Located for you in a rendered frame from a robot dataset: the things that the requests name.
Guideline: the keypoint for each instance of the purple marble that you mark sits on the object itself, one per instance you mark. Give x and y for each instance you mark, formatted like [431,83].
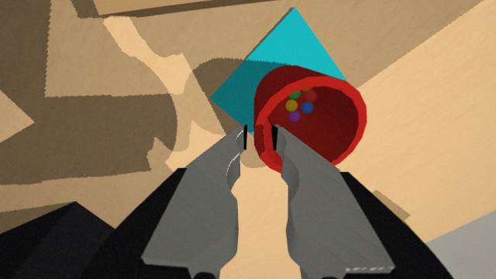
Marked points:
[294,116]

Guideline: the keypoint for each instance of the green marble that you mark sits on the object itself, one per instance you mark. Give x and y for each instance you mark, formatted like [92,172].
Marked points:
[295,95]

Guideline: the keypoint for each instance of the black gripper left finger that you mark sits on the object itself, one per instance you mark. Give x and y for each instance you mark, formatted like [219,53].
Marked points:
[188,225]

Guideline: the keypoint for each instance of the yellow marble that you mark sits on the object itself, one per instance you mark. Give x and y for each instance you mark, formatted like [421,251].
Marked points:
[291,105]

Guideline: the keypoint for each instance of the blue marble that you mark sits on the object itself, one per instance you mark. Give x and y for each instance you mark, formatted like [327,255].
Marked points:
[307,107]

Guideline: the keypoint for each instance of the red marble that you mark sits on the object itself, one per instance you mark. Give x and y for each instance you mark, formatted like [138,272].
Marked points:
[310,96]

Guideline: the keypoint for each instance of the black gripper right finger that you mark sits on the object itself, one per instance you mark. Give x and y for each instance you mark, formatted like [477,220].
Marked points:
[337,228]

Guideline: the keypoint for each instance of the dark red cup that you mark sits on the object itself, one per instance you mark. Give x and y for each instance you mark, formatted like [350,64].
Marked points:
[333,128]

